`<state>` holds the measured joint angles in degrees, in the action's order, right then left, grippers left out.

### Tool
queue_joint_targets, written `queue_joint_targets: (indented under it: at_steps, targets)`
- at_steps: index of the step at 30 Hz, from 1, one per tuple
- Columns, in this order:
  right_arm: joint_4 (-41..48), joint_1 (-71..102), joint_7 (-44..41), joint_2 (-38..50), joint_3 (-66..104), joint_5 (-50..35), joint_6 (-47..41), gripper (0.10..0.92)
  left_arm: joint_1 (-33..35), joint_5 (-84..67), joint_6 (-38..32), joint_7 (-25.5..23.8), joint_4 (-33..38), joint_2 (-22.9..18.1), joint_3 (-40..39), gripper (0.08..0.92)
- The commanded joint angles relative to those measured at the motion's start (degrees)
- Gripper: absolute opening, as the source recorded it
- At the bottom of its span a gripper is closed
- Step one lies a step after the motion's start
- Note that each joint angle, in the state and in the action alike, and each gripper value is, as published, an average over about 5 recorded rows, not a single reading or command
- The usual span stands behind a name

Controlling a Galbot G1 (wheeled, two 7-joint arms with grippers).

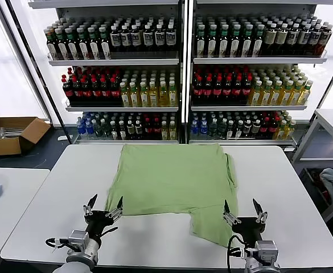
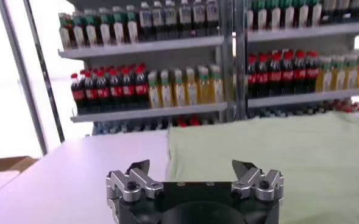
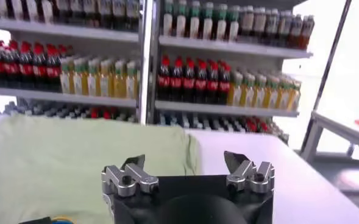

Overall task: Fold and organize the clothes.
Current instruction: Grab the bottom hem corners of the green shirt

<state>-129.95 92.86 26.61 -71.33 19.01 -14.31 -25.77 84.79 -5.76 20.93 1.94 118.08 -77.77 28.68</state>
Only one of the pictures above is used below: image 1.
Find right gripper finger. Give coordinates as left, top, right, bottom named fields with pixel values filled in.
left=223, top=199, right=238, bottom=227
left=252, top=198, right=269, bottom=225

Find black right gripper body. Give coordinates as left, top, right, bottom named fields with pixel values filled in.
left=231, top=216, right=265, bottom=246

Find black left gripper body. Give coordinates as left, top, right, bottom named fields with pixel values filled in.
left=83, top=210, right=121, bottom=238

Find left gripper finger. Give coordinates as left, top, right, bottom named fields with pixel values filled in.
left=105, top=196, right=124, bottom=220
left=83, top=193, right=98, bottom=218

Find green polo shirt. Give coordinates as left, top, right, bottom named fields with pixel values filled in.
left=105, top=143, right=239, bottom=247

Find red cloth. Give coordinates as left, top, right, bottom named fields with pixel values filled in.
left=311, top=170, right=331, bottom=203

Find small cola bottle red cap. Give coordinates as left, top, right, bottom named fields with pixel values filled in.
left=267, top=117, right=277, bottom=139
left=258, top=117, right=268, bottom=139
left=145, top=113, right=153, bottom=140
left=153, top=113, right=161, bottom=140

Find brown cardboard box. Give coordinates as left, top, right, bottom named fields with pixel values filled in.
left=0, top=116, right=52, bottom=157

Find grey metal parts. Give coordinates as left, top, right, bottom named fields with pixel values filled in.
left=0, top=126, right=24, bottom=140

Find black diagonal window bar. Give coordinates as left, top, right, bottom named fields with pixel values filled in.
left=5, top=0, right=73, bottom=144

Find white metal shelf rack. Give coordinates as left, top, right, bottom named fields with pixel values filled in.
left=187, top=0, right=329, bottom=151
left=28, top=0, right=184, bottom=146

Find dark bottle green cap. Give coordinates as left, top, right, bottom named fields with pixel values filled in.
left=46, top=28, right=59, bottom=60
left=241, top=24, right=254, bottom=57
left=55, top=27, right=69, bottom=60
left=219, top=24, right=231, bottom=57
left=253, top=24, right=265, bottom=57
left=88, top=26, right=101, bottom=60
left=207, top=24, right=219, bottom=57
left=65, top=27, right=80, bottom=60
left=77, top=26, right=91, bottom=60
left=195, top=24, right=207, bottom=57
left=230, top=24, right=242, bottom=57
left=98, top=26, right=112, bottom=60

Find dark bottle white blue label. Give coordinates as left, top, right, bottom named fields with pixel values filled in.
left=121, top=24, right=131, bottom=52
left=154, top=23, right=166, bottom=52
left=143, top=24, right=154, bottom=52
left=308, top=24, right=322, bottom=56
left=165, top=23, right=176, bottom=52
left=130, top=24, right=142, bottom=52
left=287, top=23, right=300, bottom=56
left=110, top=24, right=122, bottom=52
left=298, top=24, right=311, bottom=56

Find dark bottle beige label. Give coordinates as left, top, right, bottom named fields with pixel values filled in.
left=264, top=23, right=277, bottom=56
left=276, top=23, right=289, bottom=56

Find reddish tea bottle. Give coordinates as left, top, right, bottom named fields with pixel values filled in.
left=317, top=24, right=333, bottom=57

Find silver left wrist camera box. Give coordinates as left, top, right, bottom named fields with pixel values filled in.
left=68, top=229, right=91, bottom=251

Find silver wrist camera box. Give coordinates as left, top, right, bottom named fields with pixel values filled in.
left=68, top=229, right=91, bottom=251
left=254, top=240, right=279, bottom=264

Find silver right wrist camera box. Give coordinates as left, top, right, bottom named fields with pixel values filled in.
left=254, top=240, right=279, bottom=264

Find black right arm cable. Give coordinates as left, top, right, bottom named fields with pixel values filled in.
left=226, top=234, right=251, bottom=273

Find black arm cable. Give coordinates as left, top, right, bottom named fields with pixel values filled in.
left=45, top=237, right=79, bottom=254
left=226, top=234, right=251, bottom=273

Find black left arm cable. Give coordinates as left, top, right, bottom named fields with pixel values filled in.
left=45, top=237, right=79, bottom=254

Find grey metal frame table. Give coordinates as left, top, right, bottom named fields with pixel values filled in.
left=291, top=109, right=333, bottom=164

